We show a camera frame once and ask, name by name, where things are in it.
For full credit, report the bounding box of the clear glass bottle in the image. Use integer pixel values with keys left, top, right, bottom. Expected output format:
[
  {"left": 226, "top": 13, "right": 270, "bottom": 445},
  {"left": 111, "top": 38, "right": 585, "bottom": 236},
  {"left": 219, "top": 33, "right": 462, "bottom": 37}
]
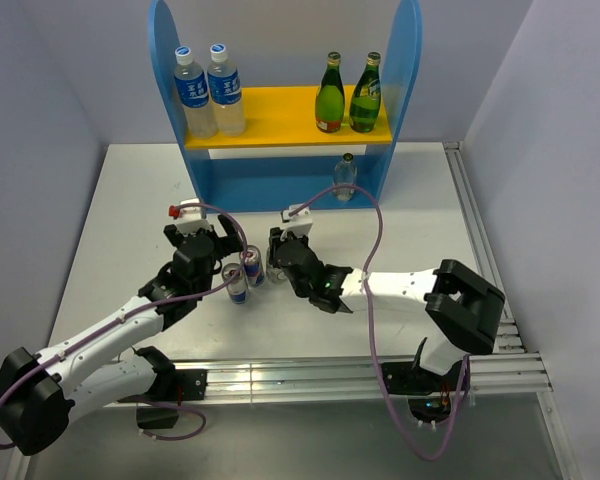
[
  {"left": 333, "top": 153, "right": 357, "bottom": 202},
  {"left": 266, "top": 257, "right": 288, "bottom": 284}
]

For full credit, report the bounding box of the red bull can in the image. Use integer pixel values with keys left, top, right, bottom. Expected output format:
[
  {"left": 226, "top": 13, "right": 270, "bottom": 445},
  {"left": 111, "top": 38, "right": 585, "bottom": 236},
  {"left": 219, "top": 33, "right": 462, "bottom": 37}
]
[
  {"left": 221, "top": 263, "right": 248, "bottom": 304},
  {"left": 240, "top": 245, "right": 265, "bottom": 287}
]

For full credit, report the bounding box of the green bottle red label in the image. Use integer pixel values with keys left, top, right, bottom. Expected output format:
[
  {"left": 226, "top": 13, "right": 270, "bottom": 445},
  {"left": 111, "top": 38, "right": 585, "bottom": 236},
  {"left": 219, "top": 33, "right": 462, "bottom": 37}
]
[{"left": 314, "top": 51, "right": 345, "bottom": 133}]

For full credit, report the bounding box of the green perrier bottle yellow label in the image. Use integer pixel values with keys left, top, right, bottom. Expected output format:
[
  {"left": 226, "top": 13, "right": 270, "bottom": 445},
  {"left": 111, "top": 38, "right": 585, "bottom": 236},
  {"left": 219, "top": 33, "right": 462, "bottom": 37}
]
[{"left": 349, "top": 51, "right": 381, "bottom": 133}]

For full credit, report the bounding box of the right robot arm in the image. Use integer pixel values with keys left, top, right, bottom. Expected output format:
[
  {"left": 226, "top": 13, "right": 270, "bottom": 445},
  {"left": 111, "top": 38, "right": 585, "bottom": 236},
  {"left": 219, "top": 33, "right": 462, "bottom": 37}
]
[{"left": 269, "top": 227, "right": 505, "bottom": 396}]

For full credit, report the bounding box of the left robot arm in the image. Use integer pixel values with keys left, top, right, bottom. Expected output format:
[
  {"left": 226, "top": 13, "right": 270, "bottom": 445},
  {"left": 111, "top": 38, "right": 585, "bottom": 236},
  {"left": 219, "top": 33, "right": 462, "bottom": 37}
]
[{"left": 0, "top": 212, "right": 247, "bottom": 456}]

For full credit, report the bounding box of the blue and yellow shelf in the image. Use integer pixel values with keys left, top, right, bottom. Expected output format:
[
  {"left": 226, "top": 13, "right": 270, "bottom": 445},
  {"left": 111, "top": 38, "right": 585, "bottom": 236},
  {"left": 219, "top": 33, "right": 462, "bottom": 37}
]
[{"left": 148, "top": 1, "right": 423, "bottom": 212}]

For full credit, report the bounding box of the right water bottle blue label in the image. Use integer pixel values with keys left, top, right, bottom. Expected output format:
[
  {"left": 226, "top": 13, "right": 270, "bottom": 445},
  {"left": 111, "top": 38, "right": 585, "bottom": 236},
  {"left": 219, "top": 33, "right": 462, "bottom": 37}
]
[{"left": 207, "top": 43, "right": 246, "bottom": 137}]

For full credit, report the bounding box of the water bottle blue label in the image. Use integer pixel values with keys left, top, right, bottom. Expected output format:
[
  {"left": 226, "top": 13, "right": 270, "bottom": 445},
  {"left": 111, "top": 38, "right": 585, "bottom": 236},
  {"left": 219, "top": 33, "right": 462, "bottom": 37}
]
[
  {"left": 174, "top": 46, "right": 218, "bottom": 139},
  {"left": 207, "top": 43, "right": 246, "bottom": 137}
]

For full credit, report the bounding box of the left water bottle blue label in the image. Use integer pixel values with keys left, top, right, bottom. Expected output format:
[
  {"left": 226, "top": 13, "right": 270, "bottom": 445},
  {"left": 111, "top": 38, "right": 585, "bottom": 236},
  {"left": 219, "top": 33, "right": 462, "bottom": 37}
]
[{"left": 174, "top": 46, "right": 218, "bottom": 139}]

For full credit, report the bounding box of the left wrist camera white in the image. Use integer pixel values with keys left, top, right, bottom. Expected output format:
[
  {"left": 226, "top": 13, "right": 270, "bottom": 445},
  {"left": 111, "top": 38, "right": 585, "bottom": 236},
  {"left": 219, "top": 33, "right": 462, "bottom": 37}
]
[{"left": 168, "top": 198, "right": 211, "bottom": 235}]

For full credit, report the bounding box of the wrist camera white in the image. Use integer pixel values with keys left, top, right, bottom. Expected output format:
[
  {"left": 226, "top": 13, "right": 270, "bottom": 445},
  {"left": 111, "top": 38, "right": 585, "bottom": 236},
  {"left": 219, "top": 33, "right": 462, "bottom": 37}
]
[
  {"left": 280, "top": 204, "right": 313, "bottom": 240},
  {"left": 168, "top": 198, "right": 211, "bottom": 235}
]

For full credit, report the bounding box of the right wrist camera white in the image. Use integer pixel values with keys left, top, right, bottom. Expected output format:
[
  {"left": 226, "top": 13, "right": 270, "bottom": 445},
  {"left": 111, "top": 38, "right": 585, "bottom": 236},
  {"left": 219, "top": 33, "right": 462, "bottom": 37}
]
[{"left": 280, "top": 204, "right": 313, "bottom": 240}]

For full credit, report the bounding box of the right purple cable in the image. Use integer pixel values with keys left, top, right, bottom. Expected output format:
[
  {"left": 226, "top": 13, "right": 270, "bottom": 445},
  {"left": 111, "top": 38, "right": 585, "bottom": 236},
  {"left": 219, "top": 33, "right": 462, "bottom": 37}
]
[{"left": 287, "top": 183, "right": 474, "bottom": 462}]

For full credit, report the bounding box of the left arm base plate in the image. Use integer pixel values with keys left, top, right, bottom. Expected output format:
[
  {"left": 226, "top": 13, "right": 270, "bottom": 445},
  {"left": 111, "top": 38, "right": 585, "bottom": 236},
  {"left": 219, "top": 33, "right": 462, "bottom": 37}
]
[{"left": 145, "top": 369, "right": 208, "bottom": 402}]

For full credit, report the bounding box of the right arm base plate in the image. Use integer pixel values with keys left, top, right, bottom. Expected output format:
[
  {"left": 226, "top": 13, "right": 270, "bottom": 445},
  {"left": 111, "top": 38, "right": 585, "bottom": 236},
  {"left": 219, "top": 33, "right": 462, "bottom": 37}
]
[{"left": 380, "top": 361, "right": 461, "bottom": 396}]

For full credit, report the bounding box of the aluminium side rail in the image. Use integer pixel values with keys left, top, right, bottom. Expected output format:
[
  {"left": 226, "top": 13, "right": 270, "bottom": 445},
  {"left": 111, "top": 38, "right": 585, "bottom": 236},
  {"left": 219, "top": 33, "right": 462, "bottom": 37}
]
[{"left": 443, "top": 142, "right": 526, "bottom": 354}]

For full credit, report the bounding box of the aluminium front rail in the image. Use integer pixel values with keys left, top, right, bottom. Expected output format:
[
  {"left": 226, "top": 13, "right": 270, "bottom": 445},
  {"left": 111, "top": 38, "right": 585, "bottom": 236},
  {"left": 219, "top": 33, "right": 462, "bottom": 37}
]
[{"left": 175, "top": 354, "right": 552, "bottom": 405}]

